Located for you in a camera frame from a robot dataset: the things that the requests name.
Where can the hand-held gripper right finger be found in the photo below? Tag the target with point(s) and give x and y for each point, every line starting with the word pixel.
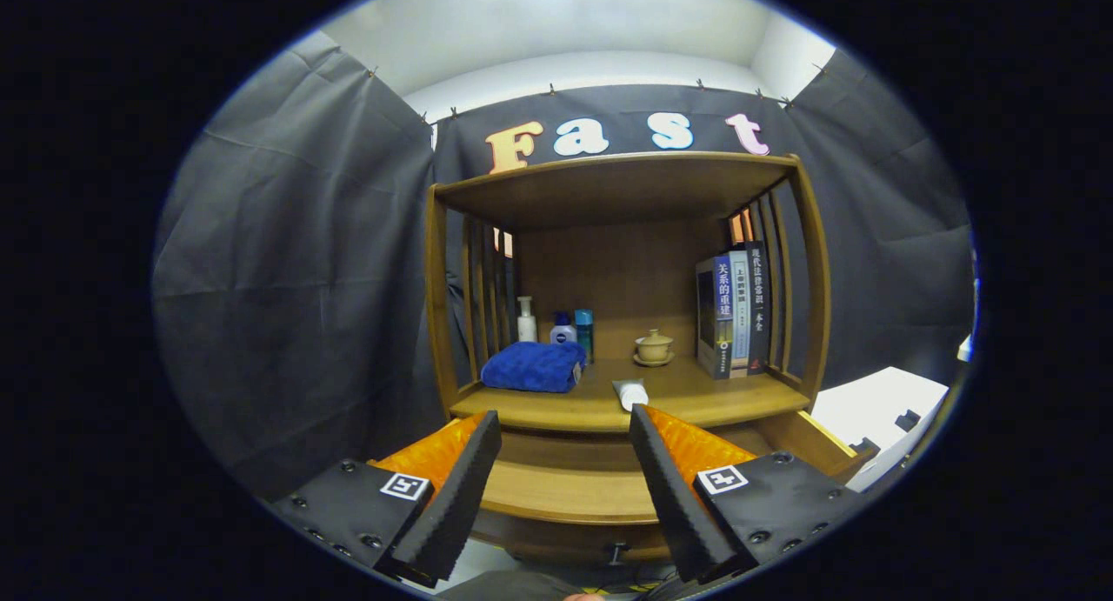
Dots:
pixel 676 505

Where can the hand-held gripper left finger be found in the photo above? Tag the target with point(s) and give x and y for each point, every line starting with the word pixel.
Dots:
pixel 456 505

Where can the wooden drawer with black knob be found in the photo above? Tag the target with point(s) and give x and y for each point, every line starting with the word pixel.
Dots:
pixel 565 492

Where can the white cleanser tube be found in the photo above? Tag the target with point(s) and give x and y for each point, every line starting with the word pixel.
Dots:
pixel 632 395

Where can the wooden countertop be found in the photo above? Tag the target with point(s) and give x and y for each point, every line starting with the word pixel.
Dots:
pixel 556 405

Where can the wooden cabinet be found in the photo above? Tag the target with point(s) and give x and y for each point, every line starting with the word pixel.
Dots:
pixel 609 192

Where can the blue folded towel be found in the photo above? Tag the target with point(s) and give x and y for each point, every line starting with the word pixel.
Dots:
pixel 530 366

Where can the beige lidded teacup with saucer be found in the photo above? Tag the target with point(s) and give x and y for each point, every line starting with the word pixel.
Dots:
pixel 654 349

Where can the white pump bottle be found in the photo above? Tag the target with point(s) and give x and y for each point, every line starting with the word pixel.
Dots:
pixel 527 327

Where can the teal bottle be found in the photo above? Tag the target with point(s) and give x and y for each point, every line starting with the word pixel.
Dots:
pixel 584 331

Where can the white spine book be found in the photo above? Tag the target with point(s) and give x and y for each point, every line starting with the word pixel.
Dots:
pixel 740 314

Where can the white bottle with blue cap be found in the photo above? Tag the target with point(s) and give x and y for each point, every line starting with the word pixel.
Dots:
pixel 563 333

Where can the black spine book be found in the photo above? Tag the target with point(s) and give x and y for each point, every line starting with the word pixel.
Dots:
pixel 759 305

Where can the white table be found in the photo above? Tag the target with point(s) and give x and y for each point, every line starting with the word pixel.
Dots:
pixel 869 401

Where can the small black block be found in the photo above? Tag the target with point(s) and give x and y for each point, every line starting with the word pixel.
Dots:
pixel 907 420

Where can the black backdrop cloth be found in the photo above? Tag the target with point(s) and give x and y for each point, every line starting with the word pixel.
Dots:
pixel 278 279

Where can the white wall shelf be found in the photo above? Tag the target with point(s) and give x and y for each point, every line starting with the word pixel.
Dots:
pixel 965 349

